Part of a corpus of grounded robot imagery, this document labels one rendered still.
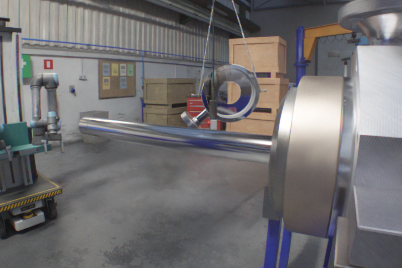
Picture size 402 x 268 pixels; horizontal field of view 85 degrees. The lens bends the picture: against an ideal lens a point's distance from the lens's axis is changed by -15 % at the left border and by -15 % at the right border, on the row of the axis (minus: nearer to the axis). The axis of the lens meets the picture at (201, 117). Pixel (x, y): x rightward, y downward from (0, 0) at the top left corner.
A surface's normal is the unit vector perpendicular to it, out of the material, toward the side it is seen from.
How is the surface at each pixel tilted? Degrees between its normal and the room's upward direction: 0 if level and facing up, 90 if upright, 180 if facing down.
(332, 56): 90
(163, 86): 90
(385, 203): 0
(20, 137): 90
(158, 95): 90
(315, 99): 42
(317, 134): 65
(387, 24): 123
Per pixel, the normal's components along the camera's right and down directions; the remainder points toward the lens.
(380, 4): -0.80, 0.08
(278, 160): -0.49, -0.03
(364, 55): -0.35, -0.62
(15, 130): 0.82, 0.07
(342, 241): 0.00, -0.99
